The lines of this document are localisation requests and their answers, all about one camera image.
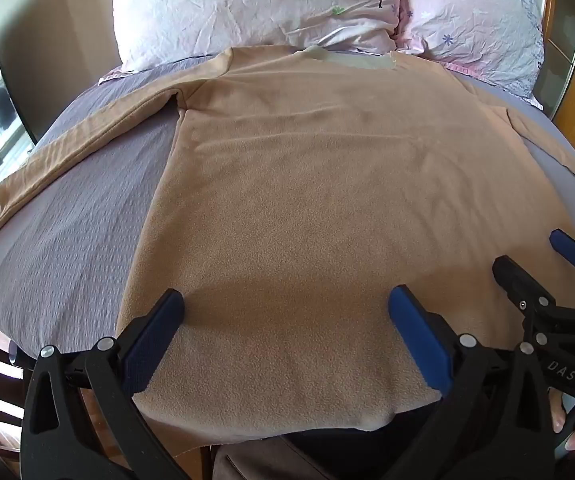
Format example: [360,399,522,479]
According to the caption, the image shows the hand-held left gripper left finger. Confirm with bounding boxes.
[20,287,204,480]

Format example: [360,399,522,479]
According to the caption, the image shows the tan fleece sweater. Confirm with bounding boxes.
[0,45,575,462]

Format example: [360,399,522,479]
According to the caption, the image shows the person's dark clothing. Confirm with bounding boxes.
[206,398,444,480]

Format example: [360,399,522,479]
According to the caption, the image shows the person's right hand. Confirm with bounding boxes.
[547,389,575,453]

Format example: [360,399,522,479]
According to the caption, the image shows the pink white floral pillow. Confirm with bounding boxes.
[396,0,546,111]

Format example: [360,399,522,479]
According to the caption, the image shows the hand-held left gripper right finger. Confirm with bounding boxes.
[388,285,559,480]

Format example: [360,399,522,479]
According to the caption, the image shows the grey bed sheet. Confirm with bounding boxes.
[0,53,575,361]

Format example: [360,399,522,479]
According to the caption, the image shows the white floral pillow tree print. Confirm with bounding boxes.
[112,0,404,74]

